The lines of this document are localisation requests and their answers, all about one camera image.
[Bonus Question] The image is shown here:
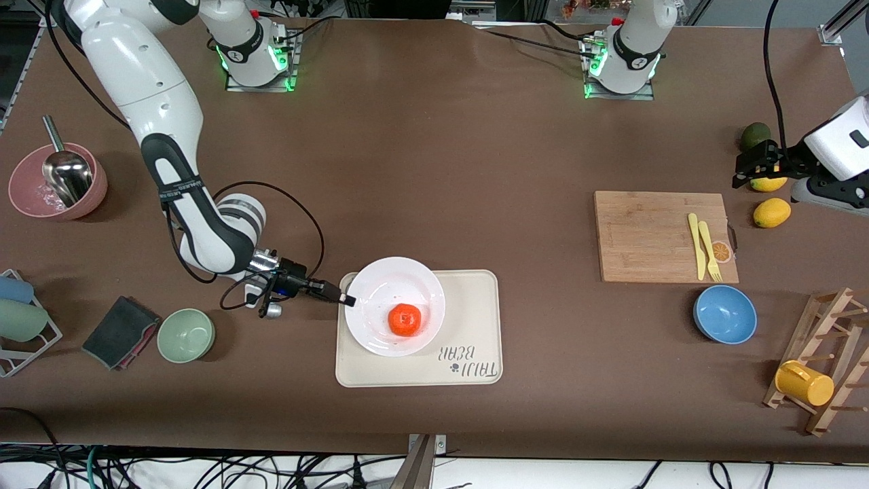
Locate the yellow mug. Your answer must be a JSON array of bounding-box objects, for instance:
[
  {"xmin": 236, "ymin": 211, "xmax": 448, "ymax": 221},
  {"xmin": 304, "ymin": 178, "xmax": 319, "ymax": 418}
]
[{"xmin": 775, "ymin": 360, "xmax": 835, "ymax": 408}]

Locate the pale blue cup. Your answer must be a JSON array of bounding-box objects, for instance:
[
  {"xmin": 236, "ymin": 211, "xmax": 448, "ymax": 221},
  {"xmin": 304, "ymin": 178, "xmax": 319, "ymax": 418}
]
[{"xmin": 0, "ymin": 276, "xmax": 35, "ymax": 304}]

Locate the pink bowl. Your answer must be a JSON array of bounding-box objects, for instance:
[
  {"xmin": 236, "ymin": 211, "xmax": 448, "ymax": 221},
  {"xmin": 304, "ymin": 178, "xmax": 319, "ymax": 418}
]
[{"xmin": 8, "ymin": 142, "xmax": 108, "ymax": 221}]

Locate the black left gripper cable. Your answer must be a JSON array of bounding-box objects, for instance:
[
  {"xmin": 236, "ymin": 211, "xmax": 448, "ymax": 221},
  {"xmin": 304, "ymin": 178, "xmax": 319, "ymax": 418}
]
[{"xmin": 764, "ymin": 0, "xmax": 794, "ymax": 151}]

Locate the pale green bowl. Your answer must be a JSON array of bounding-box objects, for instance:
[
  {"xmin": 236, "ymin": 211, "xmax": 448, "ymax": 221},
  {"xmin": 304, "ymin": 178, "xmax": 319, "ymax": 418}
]
[{"xmin": 157, "ymin": 308, "xmax": 216, "ymax": 364}]

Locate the orange mandarin fruit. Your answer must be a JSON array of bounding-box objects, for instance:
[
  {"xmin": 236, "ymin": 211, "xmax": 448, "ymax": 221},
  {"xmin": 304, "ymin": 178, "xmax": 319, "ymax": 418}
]
[{"xmin": 388, "ymin": 303, "xmax": 423, "ymax": 337}]

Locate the yellow plastic knife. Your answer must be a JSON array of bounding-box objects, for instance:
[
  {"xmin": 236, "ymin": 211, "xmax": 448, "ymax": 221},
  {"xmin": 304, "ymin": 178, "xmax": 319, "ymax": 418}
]
[{"xmin": 688, "ymin": 213, "xmax": 707, "ymax": 281}]

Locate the blue bowl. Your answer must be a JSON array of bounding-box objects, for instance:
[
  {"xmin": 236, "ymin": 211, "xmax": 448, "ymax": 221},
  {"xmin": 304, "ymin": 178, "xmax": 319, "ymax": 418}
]
[{"xmin": 693, "ymin": 285, "xmax": 758, "ymax": 345}]

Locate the dark grey folded cloth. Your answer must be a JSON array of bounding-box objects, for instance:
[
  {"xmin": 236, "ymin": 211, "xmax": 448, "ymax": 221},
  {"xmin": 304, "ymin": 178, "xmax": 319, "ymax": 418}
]
[{"xmin": 81, "ymin": 295, "xmax": 162, "ymax": 372}]

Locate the pink folded cloth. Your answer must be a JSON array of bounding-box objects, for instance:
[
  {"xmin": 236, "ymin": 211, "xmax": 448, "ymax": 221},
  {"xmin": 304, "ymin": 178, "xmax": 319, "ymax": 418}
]
[{"xmin": 112, "ymin": 319, "xmax": 162, "ymax": 372}]

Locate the yellow plastic fork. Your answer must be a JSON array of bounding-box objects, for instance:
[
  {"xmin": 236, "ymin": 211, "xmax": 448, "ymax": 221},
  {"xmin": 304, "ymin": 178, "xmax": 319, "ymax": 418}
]
[{"xmin": 699, "ymin": 221, "xmax": 723, "ymax": 283}]

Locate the pale green cup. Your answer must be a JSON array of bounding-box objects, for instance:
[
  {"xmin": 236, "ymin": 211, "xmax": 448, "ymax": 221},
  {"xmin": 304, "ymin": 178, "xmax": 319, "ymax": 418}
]
[{"xmin": 0, "ymin": 299, "xmax": 50, "ymax": 343}]

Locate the white wire cup rack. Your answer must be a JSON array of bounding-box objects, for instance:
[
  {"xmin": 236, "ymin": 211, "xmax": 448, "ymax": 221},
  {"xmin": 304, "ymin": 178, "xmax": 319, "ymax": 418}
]
[{"xmin": 0, "ymin": 269, "xmax": 63, "ymax": 378}]

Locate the wooden mug rack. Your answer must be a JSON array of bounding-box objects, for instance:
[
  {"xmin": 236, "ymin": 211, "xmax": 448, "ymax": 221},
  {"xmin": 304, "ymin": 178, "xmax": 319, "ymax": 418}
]
[{"xmin": 763, "ymin": 287, "xmax": 869, "ymax": 437}]

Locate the black base power cable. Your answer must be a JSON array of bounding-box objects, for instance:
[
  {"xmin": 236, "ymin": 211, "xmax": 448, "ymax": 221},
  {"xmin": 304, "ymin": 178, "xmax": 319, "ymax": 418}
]
[
  {"xmin": 468, "ymin": 20, "xmax": 598, "ymax": 58},
  {"xmin": 282, "ymin": 17, "xmax": 335, "ymax": 43}
]

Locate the aluminium frame profile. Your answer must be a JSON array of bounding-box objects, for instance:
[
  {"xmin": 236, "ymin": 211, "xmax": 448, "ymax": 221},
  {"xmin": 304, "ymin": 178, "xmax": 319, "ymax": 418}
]
[{"xmin": 818, "ymin": 0, "xmax": 869, "ymax": 47}]

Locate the dark green avocado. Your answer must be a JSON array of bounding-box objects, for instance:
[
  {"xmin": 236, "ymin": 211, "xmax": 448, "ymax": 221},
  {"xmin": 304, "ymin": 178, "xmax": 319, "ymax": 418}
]
[{"xmin": 739, "ymin": 122, "xmax": 773, "ymax": 153}]

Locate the brown table mat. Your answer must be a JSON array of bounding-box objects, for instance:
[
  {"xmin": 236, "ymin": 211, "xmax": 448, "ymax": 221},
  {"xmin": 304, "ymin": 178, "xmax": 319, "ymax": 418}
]
[{"xmin": 0, "ymin": 12, "xmax": 869, "ymax": 464}]

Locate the wooden cutting board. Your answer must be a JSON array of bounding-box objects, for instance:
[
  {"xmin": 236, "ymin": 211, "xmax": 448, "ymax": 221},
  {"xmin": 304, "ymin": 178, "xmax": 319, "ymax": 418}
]
[{"xmin": 594, "ymin": 191, "xmax": 740, "ymax": 284}]

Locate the cream tray with bear print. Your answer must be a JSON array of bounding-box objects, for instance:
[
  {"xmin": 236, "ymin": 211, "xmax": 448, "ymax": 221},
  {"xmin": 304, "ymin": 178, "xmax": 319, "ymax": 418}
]
[{"xmin": 335, "ymin": 270, "xmax": 504, "ymax": 388}]

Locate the metal scoop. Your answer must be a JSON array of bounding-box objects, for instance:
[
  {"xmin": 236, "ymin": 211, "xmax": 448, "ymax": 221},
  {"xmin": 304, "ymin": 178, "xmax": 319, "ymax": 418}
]
[{"xmin": 42, "ymin": 114, "xmax": 94, "ymax": 209}]

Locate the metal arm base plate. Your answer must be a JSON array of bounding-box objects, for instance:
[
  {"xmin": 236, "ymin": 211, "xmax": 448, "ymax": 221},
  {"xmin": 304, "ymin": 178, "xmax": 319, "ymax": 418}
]
[
  {"xmin": 583, "ymin": 37, "xmax": 656, "ymax": 101},
  {"xmin": 225, "ymin": 31, "xmax": 299, "ymax": 92}
]

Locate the white round plate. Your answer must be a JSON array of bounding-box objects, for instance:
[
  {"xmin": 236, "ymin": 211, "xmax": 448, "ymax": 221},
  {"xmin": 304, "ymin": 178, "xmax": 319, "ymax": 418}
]
[{"xmin": 344, "ymin": 256, "xmax": 447, "ymax": 358}]

